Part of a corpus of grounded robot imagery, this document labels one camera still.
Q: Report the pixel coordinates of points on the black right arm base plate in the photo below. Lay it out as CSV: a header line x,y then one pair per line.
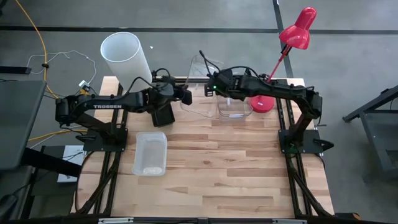
x,y
311,140

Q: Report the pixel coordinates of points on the yellow plug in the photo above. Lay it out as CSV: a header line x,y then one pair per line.
x,y
83,92

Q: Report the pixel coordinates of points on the flat black floor bar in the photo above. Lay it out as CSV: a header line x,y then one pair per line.
x,y
15,70

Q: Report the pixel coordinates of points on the red desk lamp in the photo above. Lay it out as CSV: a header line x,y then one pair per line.
x,y
297,31

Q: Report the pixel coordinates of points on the black support beam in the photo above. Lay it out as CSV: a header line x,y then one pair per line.
x,y
49,161

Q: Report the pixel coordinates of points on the grey desk panel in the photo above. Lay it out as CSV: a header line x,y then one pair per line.
x,y
18,121

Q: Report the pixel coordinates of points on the silver metal bracket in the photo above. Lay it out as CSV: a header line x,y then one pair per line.
x,y
289,221
115,220

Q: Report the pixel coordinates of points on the black aluminium table frame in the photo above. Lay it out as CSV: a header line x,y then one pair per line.
x,y
178,80

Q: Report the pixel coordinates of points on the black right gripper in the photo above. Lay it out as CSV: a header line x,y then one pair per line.
x,y
222,84

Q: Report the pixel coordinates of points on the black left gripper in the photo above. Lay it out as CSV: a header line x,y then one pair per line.
x,y
161,96

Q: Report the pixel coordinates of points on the white power adapter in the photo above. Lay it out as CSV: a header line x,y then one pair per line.
x,y
84,84

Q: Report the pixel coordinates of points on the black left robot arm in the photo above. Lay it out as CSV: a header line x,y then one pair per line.
x,y
109,104

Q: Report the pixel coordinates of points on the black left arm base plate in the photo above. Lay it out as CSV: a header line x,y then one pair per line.
x,y
93,144

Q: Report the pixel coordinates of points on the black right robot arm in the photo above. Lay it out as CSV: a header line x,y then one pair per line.
x,y
280,90

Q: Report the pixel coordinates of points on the grey metal side table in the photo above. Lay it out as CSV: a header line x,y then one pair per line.
x,y
373,124

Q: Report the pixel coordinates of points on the white cylinder table lamp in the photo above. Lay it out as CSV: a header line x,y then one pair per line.
x,y
126,60

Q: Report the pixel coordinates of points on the orange and black object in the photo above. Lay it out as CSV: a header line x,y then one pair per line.
x,y
349,216

